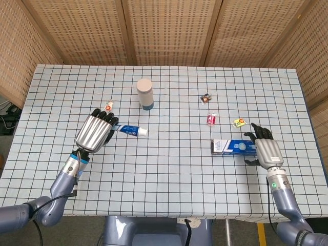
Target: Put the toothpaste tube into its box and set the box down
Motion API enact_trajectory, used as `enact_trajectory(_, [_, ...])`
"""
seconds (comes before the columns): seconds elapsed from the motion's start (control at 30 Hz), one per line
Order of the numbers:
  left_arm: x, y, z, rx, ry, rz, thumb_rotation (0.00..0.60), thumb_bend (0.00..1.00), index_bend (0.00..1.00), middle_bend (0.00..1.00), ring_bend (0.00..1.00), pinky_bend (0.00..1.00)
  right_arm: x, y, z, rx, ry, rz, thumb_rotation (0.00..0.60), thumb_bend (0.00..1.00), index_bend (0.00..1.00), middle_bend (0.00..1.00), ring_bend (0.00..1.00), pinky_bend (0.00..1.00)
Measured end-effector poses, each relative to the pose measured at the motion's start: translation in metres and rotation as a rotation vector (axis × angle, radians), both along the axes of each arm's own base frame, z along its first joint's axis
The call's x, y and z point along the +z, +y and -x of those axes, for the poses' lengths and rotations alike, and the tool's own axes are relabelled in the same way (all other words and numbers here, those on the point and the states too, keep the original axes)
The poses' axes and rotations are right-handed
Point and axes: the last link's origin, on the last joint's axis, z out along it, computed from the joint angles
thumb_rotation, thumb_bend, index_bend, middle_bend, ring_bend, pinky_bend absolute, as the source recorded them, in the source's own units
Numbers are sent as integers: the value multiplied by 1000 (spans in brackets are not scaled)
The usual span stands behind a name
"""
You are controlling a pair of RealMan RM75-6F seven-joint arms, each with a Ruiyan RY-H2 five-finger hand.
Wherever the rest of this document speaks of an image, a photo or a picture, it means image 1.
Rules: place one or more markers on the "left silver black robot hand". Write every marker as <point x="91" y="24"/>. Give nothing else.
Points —
<point x="92" y="133"/>

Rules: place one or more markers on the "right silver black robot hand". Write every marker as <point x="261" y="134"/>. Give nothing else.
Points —
<point x="269" y="152"/>

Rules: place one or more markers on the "blue white toothpaste tube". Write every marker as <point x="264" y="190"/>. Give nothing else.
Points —
<point x="130" y="130"/>

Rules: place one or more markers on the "blue white toothpaste box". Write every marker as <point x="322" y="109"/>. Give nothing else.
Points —
<point x="230" y="147"/>

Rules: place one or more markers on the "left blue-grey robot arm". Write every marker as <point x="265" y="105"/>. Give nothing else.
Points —
<point x="61" y="184"/>

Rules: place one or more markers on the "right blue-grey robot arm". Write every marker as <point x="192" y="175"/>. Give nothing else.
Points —
<point x="284" y="200"/>

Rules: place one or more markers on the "white orange candy wrapper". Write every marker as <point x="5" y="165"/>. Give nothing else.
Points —
<point x="109" y="105"/>

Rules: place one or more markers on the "yellow candy wrapper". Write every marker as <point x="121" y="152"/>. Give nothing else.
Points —
<point x="239" y="122"/>

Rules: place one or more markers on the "beige cylinder bottle blue base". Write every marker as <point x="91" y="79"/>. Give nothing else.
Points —
<point x="145" y="96"/>

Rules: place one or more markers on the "red candy wrapper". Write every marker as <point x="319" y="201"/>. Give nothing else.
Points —
<point x="211" y="119"/>

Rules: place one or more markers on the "brown candy wrapper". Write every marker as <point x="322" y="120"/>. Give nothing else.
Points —
<point x="205" y="98"/>

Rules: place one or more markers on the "light blue checkered tablecloth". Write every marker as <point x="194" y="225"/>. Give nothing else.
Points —
<point x="164" y="179"/>

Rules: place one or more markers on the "blue-grey robot torso base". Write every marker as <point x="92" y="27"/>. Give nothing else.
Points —
<point x="148" y="233"/>

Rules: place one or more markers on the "woven bamboo folding screen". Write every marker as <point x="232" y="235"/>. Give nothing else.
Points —
<point x="169" y="30"/>

